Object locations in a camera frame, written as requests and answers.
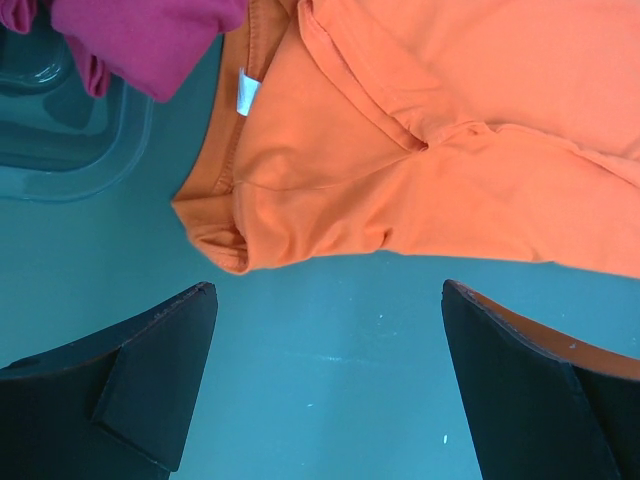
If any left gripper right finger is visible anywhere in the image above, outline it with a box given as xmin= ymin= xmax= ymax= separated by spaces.
xmin=441 ymin=280 xmax=639 ymax=479

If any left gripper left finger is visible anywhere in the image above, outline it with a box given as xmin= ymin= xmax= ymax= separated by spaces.
xmin=1 ymin=282 xmax=218 ymax=479

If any orange t shirt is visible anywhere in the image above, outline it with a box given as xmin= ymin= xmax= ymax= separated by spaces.
xmin=173 ymin=1 xmax=639 ymax=278

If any grey plastic bin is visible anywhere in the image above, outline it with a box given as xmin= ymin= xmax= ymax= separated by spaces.
xmin=1 ymin=2 xmax=153 ymax=202

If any magenta t shirt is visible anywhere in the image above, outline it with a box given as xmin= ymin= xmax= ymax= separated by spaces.
xmin=1 ymin=0 xmax=248 ymax=102

